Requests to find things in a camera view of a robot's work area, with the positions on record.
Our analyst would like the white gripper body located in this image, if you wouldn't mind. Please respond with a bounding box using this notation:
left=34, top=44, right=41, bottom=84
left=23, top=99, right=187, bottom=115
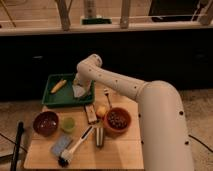
left=72, top=74, right=92, bottom=98

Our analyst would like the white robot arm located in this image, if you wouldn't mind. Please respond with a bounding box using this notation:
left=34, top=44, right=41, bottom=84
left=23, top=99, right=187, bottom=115
left=75, top=54, right=195, bottom=171

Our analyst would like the green plastic tray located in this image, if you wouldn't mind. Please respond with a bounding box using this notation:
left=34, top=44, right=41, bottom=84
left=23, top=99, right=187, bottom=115
left=42, top=73, right=95, bottom=108

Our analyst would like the yellow pepper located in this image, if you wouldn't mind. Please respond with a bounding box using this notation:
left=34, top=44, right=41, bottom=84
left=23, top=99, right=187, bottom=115
left=96, top=105, right=107, bottom=118

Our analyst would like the brown wooden block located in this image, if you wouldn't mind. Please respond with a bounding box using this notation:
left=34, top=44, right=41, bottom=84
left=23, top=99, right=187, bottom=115
left=85, top=104, right=97, bottom=124

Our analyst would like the small green cup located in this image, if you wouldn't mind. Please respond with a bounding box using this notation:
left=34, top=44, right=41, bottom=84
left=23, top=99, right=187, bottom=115
left=61, top=117, right=75, bottom=133

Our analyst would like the silver metal cup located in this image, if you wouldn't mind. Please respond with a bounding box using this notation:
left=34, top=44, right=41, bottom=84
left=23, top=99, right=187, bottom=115
left=95, top=126, right=105, bottom=148

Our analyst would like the dark red bowl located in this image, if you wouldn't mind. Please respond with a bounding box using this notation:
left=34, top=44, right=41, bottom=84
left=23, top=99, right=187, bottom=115
left=33, top=111, right=59, bottom=137

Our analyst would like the orange bowl with grapes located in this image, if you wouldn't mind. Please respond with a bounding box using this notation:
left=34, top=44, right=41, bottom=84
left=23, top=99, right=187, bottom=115
left=103, top=107, right=131, bottom=136

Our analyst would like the blue sponge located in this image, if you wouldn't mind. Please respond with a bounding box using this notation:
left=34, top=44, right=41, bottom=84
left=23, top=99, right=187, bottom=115
left=50, top=134, right=72, bottom=157

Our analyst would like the green base block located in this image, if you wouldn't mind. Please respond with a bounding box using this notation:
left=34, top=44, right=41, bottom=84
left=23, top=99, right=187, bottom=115
left=82, top=18, right=112, bottom=25

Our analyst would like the black pole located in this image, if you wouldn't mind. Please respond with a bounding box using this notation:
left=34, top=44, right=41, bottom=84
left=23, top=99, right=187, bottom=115
left=10, top=122, right=24, bottom=171

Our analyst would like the white handled dish brush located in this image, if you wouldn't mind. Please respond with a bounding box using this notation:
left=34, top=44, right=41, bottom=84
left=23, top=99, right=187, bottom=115
left=58, top=126, right=94, bottom=167

